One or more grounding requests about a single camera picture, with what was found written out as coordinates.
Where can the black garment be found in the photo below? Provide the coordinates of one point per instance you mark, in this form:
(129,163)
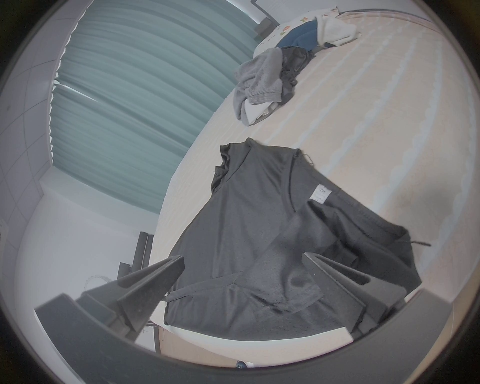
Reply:
(294,63)

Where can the grey knit garment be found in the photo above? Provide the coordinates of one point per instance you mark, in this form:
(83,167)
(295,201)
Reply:
(262,78)

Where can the bed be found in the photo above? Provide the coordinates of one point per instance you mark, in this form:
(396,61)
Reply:
(375,131)

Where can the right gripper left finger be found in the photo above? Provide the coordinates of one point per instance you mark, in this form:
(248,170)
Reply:
(146,296)

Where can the white knit garment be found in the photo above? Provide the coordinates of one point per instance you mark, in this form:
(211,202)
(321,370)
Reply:
(337,32)

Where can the black chest of drawers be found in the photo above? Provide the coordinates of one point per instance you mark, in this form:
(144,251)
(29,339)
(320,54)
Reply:
(144,247)

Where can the black T-shirt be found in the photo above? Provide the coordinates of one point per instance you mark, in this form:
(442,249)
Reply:
(243,225)

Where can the dark blue garment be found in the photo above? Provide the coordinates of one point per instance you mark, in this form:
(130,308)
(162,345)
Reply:
(300,37)

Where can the grey bedside table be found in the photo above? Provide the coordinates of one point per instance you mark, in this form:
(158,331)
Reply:
(264,28)

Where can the blue-green curtain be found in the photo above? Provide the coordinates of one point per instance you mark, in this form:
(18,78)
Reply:
(131,93)

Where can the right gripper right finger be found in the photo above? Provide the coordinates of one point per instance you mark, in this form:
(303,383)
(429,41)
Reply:
(348,296)

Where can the white printed pillow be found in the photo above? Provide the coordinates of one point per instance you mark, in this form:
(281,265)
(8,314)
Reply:
(290,28)

